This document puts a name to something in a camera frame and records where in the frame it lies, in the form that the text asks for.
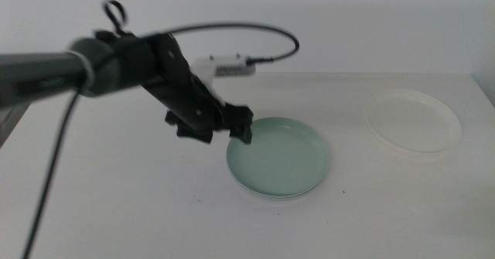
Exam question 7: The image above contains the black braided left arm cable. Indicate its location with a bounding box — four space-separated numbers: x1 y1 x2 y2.
21 22 301 259

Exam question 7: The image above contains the white shallow bowl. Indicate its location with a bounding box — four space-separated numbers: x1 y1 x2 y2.
364 88 463 155

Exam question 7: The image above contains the white zip tie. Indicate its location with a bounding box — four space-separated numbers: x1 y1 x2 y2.
69 49 96 94

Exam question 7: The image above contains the black left arm strap loop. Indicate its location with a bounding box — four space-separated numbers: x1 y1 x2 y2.
94 0 132 39

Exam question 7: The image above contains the mint green shallow bowl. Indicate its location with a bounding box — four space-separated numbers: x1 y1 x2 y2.
226 116 331 199

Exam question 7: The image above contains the grey shallow bowl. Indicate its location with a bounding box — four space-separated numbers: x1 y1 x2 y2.
227 165 329 200

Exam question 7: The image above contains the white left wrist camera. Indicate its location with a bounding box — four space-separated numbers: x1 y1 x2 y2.
191 53 257 105

